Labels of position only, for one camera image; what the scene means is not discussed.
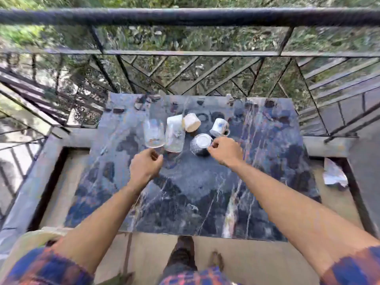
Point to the person's left hand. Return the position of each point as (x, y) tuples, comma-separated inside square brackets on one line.
[(145, 166)]

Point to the person's right hand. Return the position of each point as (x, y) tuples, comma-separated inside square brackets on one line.
[(226, 151)]

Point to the white mug blue flower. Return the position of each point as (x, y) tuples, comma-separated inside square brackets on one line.
[(219, 127)]

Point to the patterned bowl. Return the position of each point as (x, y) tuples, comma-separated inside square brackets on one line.
[(200, 144)]

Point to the clear glass tumbler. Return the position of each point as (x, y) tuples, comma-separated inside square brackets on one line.
[(153, 133)]

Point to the clear drinking glass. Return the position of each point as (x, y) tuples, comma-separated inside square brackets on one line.
[(175, 140)]

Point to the cream cup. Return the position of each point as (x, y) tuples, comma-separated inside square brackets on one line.
[(192, 122)]

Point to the plain white cup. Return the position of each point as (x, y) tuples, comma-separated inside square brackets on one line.
[(175, 119)]

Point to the cream plastic basket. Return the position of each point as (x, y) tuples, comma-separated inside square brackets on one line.
[(29, 240)]

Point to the person's right forearm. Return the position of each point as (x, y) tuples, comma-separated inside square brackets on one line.
[(297, 210)]

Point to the person's left forearm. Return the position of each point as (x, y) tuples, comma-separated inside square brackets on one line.
[(101, 222)]

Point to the person's left foot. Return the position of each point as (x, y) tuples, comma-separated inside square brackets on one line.
[(185, 242)]

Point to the person's foot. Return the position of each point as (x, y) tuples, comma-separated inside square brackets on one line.
[(185, 242), (216, 261)]

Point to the person's right foot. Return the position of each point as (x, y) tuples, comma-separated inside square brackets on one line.
[(216, 261)]

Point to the dark marble table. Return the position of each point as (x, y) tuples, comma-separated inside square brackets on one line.
[(184, 189)]

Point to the dark trousers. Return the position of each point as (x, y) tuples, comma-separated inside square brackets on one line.
[(181, 259)]

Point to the crumpled white paper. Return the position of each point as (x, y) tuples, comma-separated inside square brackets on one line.
[(334, 175)]

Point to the black metal railing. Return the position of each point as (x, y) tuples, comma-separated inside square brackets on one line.
[(190, 17)]

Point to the blue orange plaid shirt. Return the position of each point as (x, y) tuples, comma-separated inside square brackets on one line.
[(35, 270)]

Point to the green foliage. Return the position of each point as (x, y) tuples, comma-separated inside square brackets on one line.
[(89, 1)]

